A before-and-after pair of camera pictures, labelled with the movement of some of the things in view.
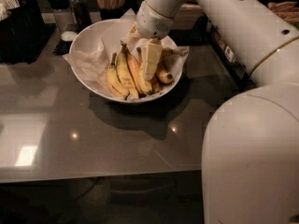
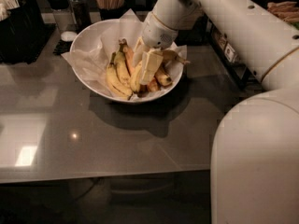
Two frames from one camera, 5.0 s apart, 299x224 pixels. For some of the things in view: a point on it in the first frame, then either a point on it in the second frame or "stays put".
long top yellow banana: [166, 56] → [136, 75]
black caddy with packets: [21, 30] stays put
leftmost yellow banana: [113, 81] stays put
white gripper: [151, 22] → [156, 33]
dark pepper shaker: [80, 7] stays put
